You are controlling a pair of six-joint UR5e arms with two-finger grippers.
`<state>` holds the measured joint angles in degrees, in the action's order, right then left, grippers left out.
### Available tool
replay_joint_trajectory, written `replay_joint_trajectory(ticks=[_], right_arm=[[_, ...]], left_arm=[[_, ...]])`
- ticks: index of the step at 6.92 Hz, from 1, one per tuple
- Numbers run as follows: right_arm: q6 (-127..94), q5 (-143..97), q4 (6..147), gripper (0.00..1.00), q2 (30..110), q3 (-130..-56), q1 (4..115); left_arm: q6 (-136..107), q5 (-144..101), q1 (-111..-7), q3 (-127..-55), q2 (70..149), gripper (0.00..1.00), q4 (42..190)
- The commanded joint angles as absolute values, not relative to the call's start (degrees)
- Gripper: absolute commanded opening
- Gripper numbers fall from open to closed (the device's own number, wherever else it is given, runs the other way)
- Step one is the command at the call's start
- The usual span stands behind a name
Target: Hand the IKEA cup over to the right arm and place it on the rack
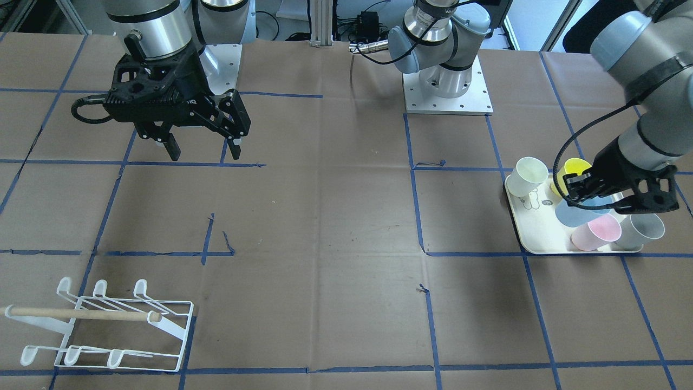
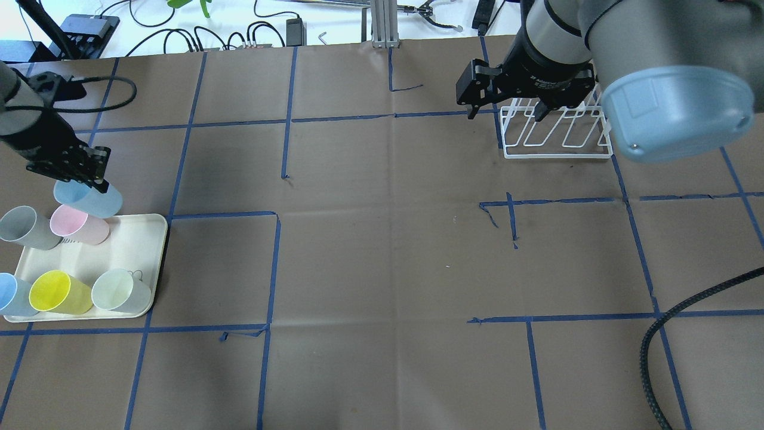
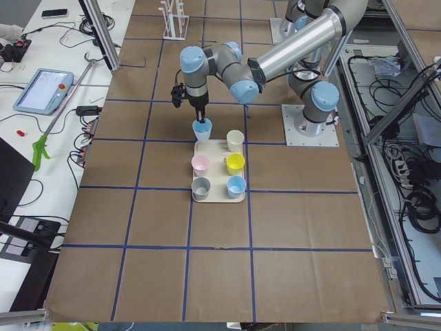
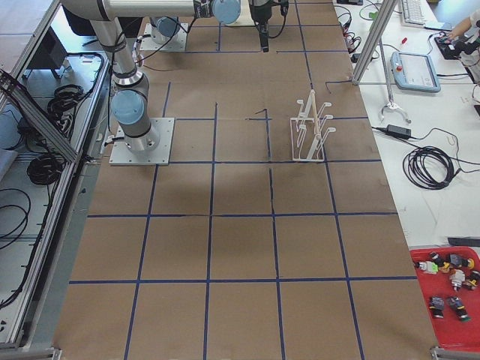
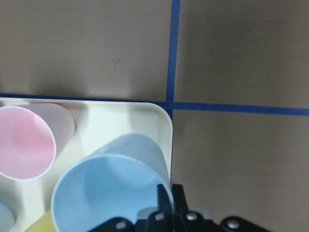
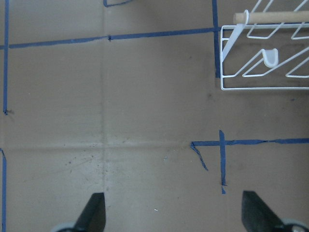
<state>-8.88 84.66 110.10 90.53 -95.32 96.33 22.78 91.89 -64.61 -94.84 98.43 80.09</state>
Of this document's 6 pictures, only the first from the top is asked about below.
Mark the cream plastic tray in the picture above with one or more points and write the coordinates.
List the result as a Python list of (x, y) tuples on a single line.
[(539, 231)]

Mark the aluminium frame post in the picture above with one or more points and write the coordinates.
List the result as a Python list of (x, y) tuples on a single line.
[(321, 20)]

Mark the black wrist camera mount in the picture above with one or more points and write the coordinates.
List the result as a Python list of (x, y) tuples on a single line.
[(654, 192)]

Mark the white wire cup rack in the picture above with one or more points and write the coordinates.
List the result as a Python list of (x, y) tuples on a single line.
[(103, 333)]

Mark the yellow plastic cup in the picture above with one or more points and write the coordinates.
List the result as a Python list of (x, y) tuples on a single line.
[(571, 166)]

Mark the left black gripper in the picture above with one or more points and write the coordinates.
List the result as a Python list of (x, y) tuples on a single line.
[(617, 161)]

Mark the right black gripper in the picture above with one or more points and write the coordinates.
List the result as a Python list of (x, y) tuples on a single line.
[(190, 75)]

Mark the pale green plastic cup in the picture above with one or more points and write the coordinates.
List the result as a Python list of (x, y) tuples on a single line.
[(528, 174)]

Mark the blue plastic cup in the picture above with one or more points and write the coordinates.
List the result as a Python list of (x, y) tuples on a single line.
[(574, 217)]

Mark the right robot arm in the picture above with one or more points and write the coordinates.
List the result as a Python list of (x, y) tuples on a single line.
[(155, 30)]

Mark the grey plastic cup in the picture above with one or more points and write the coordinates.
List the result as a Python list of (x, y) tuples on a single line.
[(639, 229)]

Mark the pink plastic cup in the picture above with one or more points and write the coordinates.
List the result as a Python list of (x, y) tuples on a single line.
[(596, 233)]

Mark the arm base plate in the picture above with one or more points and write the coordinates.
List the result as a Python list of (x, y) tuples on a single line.
[(438, 90), (214, 70)]

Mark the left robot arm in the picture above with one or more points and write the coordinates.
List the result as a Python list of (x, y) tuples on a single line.
[(647, 51)]

